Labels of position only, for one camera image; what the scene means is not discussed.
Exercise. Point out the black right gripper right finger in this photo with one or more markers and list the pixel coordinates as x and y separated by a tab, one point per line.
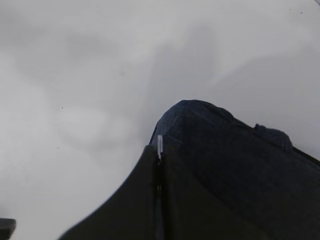
190	212

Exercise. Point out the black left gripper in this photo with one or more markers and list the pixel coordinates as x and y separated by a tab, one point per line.
7	228

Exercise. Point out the navy blue fabric bag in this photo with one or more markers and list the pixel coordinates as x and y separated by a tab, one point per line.
254	171

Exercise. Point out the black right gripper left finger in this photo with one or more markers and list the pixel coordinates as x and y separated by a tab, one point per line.
129	214

